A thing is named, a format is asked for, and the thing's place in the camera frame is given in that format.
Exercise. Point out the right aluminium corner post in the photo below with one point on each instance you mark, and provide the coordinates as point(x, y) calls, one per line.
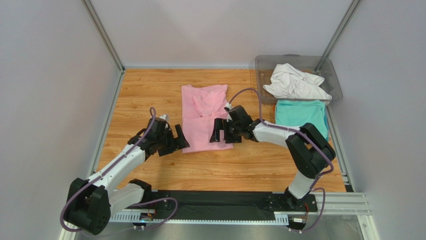
point(338, 33)

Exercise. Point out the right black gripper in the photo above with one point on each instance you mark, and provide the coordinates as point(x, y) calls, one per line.
point(229, 129)

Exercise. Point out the folded teal t shirt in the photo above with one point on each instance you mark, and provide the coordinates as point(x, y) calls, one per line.
point(297, 113)

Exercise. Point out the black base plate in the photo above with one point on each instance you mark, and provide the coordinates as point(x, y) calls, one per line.
point(283, 203)
point(163, 205)

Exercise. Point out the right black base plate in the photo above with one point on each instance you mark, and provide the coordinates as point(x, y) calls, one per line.
point(283, 203)

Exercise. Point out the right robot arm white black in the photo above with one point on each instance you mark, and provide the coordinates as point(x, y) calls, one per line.
point(310, 151)

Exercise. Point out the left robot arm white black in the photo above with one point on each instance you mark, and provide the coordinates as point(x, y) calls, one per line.
point(93, 201)

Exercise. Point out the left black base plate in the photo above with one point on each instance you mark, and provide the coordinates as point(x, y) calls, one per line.
point(163, 205)

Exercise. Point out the clear plastic bin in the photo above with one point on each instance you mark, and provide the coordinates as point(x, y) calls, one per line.
point(265, 64)

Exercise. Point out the left aluminium corner post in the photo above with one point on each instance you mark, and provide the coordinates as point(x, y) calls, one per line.
point(97, 22)

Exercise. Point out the crumpled white t shirt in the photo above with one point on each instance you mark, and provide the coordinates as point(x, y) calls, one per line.
point(287, 82)

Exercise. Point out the aluminium corner post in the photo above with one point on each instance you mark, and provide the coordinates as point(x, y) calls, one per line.
point(97, 22)
point(338, 33)

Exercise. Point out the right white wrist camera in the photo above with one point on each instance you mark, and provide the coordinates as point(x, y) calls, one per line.
point(227, 108)

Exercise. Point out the pink t shirt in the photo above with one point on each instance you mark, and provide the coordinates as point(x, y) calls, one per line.
point(200, 107)

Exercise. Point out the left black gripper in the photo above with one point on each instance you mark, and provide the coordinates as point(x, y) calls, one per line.
point(176, 143)

